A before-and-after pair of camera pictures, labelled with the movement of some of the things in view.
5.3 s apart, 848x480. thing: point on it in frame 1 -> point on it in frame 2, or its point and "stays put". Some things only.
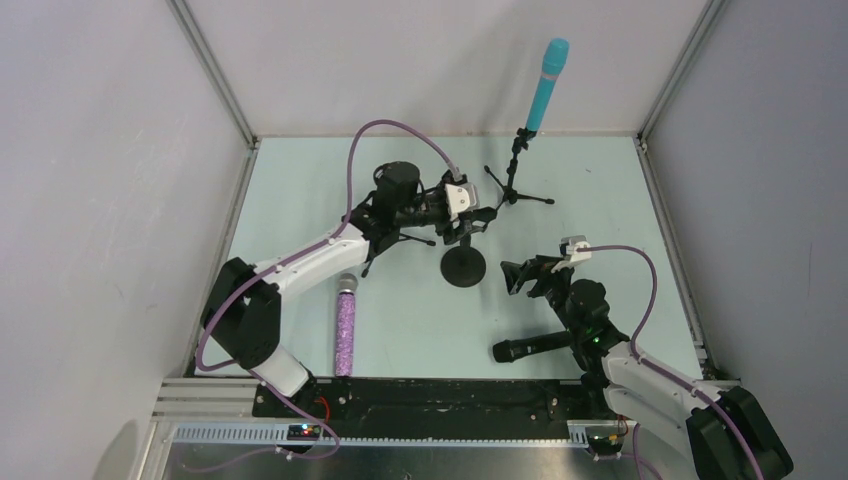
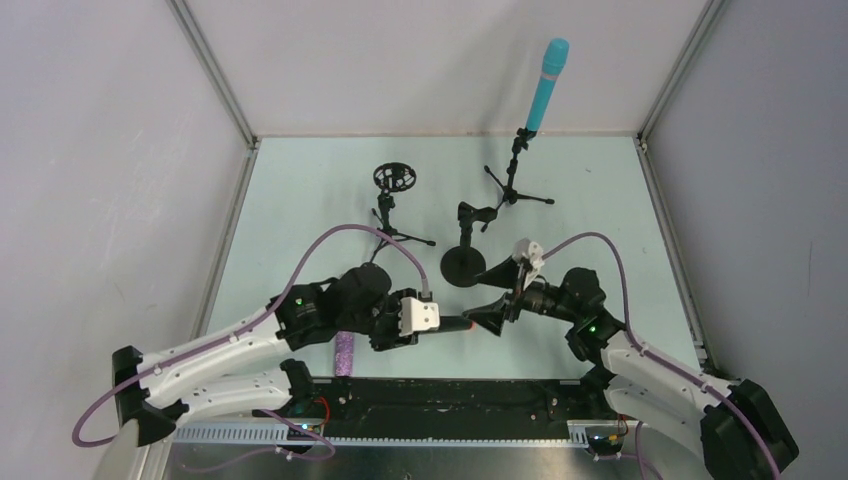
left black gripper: x=460 y=225 -> x=389 y=329
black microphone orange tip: x=506 y=351 -> x=455 y=323
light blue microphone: x=555 y=56 stays put
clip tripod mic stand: x=524 y=135 stays put
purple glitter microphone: x=345 y=302 stays put
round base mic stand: x=463 y=266 stays put
